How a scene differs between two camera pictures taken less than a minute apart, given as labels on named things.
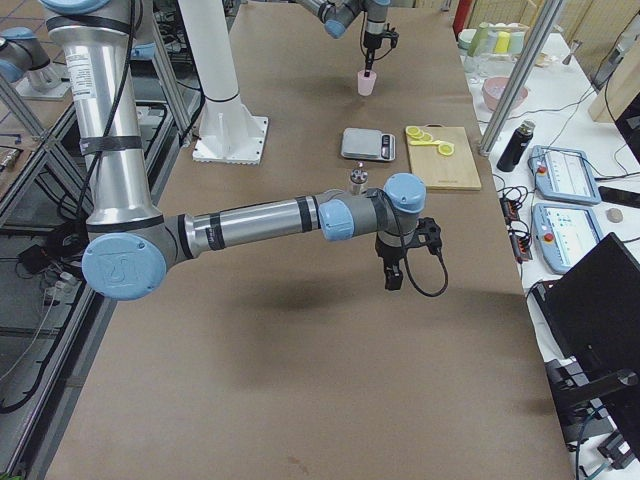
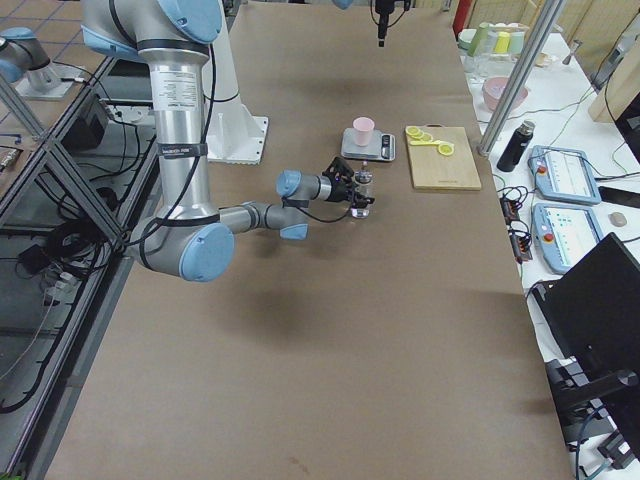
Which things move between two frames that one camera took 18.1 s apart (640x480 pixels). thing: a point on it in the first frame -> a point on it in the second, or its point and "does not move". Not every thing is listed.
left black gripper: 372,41 -> 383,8
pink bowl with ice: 493,90 does not move
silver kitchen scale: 368,144 does not move
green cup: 479,43 does not move
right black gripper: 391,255 -> 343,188
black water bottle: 516,146 does not move
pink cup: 366,84 -> 363,131
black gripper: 429,232 -> 337,169
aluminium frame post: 520,75 does not move
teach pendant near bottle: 563,174 does not move
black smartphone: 621,196 does not move
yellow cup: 502,42 does not move
